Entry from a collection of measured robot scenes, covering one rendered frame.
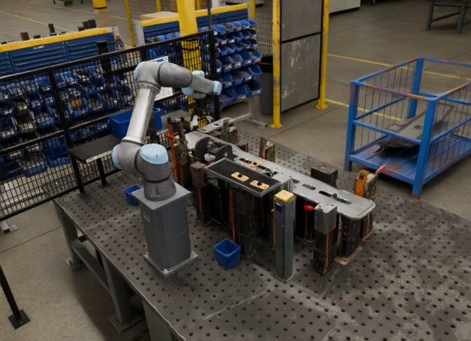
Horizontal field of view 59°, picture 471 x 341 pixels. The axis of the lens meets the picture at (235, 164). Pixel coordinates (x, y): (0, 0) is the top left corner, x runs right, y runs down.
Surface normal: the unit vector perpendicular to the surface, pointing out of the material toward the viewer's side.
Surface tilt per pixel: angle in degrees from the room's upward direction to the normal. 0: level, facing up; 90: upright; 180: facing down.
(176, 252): 90
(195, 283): 0
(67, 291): 0
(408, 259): 0
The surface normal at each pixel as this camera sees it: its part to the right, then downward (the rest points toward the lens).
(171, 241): 0.65, 0.33
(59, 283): -0.06, -0.88
